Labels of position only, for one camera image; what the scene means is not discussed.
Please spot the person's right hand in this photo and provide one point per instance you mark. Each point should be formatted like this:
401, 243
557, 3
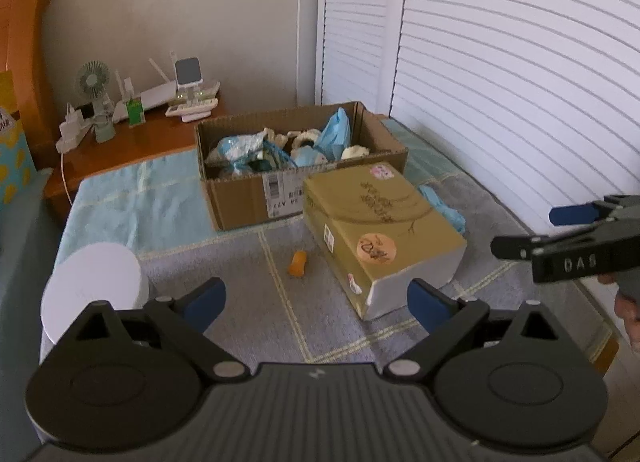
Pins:
627, 309

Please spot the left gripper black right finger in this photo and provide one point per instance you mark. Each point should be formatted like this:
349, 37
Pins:
450, 326

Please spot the green desk fan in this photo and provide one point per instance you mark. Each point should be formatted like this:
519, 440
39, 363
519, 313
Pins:
91, 82

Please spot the white power strip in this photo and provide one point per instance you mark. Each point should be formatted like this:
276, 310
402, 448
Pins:
76, 125

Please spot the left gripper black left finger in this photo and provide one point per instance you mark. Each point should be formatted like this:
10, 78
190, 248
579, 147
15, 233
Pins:
182, 324

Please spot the white smart display stand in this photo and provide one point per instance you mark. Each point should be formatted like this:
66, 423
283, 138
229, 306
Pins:
189, 80

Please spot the yellow blue snack bag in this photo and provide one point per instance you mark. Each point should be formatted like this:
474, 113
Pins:
17, 168

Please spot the small orange cylinder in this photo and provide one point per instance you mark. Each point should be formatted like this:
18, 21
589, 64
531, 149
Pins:
298, 264

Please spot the blue face mask stack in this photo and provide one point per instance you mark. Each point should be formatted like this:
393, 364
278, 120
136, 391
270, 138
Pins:
336, 137

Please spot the gold tissue pack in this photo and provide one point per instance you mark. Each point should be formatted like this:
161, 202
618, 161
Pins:
378, 233

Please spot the white remote control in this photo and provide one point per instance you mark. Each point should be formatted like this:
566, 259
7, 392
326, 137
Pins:
193, 107

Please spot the clear jar white lid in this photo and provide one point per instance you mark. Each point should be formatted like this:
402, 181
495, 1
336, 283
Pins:
99, 271

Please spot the white cloth bundle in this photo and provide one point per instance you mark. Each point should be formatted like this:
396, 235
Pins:
355, 152

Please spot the brown cardboard box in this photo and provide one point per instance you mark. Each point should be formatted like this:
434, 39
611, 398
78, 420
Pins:
233, 202

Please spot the white wifi router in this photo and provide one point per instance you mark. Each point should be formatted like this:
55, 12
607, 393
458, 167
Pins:
151, 98

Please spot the teal bed sheet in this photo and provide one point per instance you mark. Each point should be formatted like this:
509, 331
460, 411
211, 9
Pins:
29, 242

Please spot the blue silver brocade pouch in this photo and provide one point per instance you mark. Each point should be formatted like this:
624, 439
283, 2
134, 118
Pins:
232, 155

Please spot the wooden headboard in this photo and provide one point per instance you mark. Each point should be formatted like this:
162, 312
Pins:
22, 54

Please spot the blue hat doll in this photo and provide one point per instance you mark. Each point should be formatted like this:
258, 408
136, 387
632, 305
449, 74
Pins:
306, 156

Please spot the light blue plastic glove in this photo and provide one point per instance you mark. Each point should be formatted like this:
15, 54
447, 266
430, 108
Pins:
455, 218

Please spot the white louvered closet door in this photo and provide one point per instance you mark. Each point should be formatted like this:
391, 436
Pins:
525, 105

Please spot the green small box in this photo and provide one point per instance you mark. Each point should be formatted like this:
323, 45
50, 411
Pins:
135, 112

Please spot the wooden nightstand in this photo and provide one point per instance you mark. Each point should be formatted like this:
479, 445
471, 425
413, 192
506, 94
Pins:
158, 136

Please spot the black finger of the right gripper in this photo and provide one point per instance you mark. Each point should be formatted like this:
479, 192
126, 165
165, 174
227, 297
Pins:
612, 206
610, 237

